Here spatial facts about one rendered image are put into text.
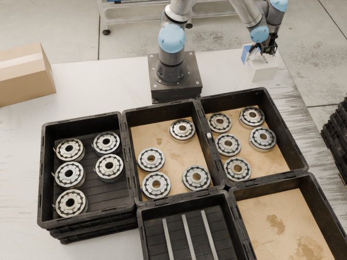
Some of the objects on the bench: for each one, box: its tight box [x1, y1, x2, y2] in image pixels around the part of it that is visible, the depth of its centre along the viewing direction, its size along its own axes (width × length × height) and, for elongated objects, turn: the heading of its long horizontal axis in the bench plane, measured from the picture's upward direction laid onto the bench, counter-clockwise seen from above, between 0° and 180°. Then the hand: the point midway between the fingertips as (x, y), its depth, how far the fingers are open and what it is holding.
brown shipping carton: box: [0, 42, 57, 108], centre depth 146 cm, size 30×22×16 cm
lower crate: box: [50, 206, 138, 245], centre depth 114 cm, size 40×30×12 cm
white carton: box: [240, 43, 278, 82], centre depth 157 cm, size 20×12×9 cm, turn 10°
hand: (258, 59), depth 155 cm, fingers closed on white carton, 13 cm apart
